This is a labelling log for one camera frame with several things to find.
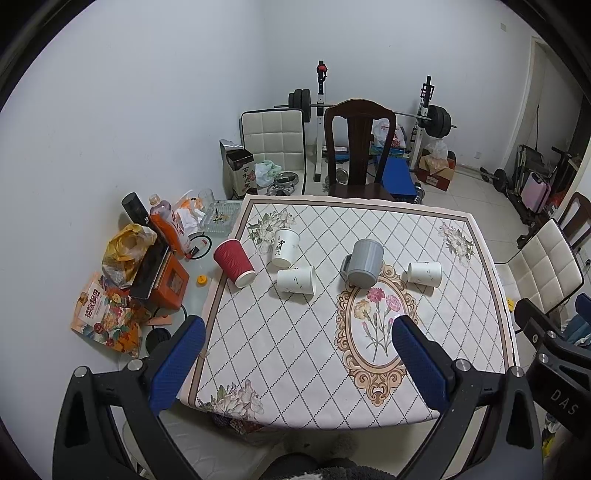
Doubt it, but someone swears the white paper cup standing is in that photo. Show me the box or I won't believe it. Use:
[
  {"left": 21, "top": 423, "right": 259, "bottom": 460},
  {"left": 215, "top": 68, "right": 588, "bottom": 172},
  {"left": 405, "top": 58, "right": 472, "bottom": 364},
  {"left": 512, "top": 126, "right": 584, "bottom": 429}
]
[{"left": 271, "top": 228, "right": 301, "bottom": 269}]

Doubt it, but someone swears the dark wooden chair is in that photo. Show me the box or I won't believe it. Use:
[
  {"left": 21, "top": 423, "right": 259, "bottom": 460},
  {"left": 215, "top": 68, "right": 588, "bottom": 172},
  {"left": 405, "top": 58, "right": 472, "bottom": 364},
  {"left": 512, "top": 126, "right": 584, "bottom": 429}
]
[
  {"left": 324, "top": 115, "right": 397, "bottom": 199},
  {"left": 558, "top": 192, "right": 591, "bottom": 253}
]

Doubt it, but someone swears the black cylinder bottle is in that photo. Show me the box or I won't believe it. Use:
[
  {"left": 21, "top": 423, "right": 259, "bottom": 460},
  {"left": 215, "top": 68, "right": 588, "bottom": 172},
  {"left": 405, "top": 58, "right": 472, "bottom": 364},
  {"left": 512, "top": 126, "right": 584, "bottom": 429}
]
[{"left": 121, "top": 192, "right": 150, "bottom": 226}]

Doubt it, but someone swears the tea gift box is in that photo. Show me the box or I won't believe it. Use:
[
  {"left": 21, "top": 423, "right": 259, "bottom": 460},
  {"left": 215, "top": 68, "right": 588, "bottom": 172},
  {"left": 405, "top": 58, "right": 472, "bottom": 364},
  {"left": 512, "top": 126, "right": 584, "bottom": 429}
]
[{"left": 219, "top": 139, "right": 259, "bottom": 199}]

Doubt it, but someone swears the barbell with black plates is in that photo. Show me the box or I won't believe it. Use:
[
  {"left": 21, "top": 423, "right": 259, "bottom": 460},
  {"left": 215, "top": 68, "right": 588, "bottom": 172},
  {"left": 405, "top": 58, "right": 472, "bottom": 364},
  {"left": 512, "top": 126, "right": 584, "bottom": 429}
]
[{"left": 276, "top": 89, "right": 456, "bottom": 138}]

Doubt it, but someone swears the orange box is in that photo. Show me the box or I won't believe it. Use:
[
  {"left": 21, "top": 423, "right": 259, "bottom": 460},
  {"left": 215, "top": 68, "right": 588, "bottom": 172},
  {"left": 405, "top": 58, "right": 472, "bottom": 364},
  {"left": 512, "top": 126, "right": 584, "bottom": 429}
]
[{"left": 148, "top": 253, "right": 189, "bottom": 310}]

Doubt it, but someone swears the white padded chair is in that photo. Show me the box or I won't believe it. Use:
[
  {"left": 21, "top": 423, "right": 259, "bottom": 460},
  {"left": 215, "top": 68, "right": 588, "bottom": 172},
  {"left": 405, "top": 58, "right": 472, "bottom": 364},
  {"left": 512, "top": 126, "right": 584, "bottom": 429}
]
[
  {"left": 495, "top": 219, "right": 584, "bottom": 314},
  {"left": 239, "top": 108, "right": 307, "bottom": 195}
]

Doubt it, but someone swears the white paper cup lying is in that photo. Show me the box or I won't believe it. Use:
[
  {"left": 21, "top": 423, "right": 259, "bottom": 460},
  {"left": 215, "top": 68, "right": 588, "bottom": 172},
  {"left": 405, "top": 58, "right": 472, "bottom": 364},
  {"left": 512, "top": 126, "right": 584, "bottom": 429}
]
[
  {"left": 407, "top": 262, "right": 443, "bottom": 288},
  {"left": 276, "top": 266, "right": 317, "bottom": 296}
]

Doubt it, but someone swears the red ribbed paper cup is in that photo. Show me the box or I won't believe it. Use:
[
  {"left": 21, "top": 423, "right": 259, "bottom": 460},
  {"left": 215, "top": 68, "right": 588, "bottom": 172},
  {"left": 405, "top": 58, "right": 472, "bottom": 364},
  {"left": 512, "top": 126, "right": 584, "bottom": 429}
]
[{"left": 213, "top": 239, "right": 256, "bottom": 289}]

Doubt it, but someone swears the floral diamond pattern tablecloth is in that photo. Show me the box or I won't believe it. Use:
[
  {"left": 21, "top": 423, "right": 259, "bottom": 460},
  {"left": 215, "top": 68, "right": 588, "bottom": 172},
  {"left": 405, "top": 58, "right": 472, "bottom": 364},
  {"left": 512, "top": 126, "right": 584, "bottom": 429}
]
[{"left": 178, "top": 196, "right": 519, "bottom": 429}]

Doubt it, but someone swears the yellow plastic bag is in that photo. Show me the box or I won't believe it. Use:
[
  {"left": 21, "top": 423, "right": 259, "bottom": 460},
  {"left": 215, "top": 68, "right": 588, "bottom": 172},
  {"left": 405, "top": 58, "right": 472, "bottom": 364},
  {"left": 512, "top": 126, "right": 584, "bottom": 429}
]
[{"left": 101, "top": 223, "right": 157, "bottom": 289}]

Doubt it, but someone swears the white paper cup lying right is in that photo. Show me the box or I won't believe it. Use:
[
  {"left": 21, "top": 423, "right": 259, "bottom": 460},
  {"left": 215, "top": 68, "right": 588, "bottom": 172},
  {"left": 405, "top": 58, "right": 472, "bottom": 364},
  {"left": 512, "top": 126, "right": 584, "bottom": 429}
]
[{"left": 407, "top": 262, "right": 443, "bottom": 288}]

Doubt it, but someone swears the cardboard box on floor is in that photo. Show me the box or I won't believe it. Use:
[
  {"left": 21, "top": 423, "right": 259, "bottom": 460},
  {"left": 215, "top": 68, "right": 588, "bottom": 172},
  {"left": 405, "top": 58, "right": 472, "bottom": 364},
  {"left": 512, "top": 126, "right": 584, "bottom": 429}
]
[{"left": 416, "top": 149, "right": 456, "bottom": 191}]

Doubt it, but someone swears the white padded chair far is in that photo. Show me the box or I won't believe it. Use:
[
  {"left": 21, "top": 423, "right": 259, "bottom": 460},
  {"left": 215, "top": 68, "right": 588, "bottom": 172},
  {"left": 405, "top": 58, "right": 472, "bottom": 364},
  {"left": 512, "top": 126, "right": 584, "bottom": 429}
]
[{"left": 239, "top": 108, "right": 307, "bottom": 195}]

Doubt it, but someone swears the glass ashtray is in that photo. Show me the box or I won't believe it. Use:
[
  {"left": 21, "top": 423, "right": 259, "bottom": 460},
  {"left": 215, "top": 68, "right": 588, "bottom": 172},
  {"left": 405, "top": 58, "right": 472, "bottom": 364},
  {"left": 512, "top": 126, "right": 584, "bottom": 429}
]
[{"left": 201, "top": 200, "right": 242, "bottom": 236}]

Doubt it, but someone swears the colourful snack bag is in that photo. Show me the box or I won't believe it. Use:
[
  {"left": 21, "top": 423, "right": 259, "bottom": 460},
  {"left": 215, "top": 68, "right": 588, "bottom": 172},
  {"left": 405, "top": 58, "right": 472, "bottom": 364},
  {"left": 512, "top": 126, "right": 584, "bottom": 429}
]
[{"left": 70, "top": 273, "right": 151, "bottom": 358}]

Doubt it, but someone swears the white paper cup lying centre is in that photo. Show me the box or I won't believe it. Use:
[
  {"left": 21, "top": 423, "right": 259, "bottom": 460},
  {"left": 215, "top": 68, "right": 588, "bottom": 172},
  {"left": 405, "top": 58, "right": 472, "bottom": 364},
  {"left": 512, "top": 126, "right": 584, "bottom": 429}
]
[{"left": 276, "top": 266, "right": 317, "bottom": 296}]

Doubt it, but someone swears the pink suitcase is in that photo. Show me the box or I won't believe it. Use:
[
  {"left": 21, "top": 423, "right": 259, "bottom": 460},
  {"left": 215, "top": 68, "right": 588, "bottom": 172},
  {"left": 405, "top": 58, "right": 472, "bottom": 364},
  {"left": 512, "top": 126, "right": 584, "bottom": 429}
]
[{"left": 521, "top": 172, "right": 551, "bottom": 214}]

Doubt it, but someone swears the dark wooden chair right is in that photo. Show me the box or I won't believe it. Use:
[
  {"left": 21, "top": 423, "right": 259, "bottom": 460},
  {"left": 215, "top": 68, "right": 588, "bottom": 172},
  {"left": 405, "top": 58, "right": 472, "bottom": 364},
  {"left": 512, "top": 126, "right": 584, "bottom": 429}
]
[{"left": 558, "top": 192, "right": 591, "bottom": 253}]

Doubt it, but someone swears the red white plastic bag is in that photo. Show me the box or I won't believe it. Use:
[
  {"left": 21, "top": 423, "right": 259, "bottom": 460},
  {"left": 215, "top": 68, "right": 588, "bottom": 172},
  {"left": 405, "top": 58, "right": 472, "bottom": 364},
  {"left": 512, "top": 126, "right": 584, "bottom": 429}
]
[{"left": 372, "top": 118, "right": 407, "bottom": 150}]

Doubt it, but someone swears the blue weight bench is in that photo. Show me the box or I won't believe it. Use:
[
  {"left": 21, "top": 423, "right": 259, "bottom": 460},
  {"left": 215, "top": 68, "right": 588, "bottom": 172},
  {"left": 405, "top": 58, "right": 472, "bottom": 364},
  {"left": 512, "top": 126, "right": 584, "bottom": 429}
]
[{"left": 374, "top": 157, "right": 418, "bottom": 203}]

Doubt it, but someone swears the blue crumpled blanket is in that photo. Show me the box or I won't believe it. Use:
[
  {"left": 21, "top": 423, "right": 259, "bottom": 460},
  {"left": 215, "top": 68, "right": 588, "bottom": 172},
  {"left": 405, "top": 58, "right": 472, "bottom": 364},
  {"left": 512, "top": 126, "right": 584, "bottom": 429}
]
[{"left": 562, "top": 293, "right": 591, "bottom": 350}]

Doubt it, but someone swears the orange drink bottle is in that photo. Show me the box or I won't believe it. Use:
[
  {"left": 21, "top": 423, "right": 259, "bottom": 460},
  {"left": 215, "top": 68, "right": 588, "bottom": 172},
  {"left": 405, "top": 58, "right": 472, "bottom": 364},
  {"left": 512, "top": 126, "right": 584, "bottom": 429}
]
[{"left": 149, "top": 194, "right": 190, "bottom": 257}]

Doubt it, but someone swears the white padded chair right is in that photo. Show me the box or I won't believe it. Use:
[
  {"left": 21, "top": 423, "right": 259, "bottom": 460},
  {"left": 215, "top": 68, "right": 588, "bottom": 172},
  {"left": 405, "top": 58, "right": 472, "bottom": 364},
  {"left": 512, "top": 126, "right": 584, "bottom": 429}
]
[{"left": 495, "top": 219, "right": 584, "bottom": 314}]

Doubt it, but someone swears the black round lid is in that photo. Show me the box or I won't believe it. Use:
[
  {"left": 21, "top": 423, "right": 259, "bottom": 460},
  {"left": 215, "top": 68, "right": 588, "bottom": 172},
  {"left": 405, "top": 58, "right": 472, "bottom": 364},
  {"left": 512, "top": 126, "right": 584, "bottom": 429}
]
[{"left": 145, "top": 327, "right": 171, "bottom": 354}]

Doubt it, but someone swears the white barbell rack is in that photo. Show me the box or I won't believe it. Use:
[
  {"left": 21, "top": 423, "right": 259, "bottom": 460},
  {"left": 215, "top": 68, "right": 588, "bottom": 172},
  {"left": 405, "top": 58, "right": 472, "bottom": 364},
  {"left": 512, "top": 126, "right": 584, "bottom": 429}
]
[{"left": 311, "top": 60, "right": 435, "bottom": 182}]

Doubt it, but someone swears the dumbbell on floor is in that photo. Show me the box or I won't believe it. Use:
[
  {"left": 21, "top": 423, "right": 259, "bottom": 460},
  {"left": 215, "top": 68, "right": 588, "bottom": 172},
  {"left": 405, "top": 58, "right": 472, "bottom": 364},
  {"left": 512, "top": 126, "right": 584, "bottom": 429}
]
[{"left": 479, "top": 167, "right": 508, "bottom": 194}]

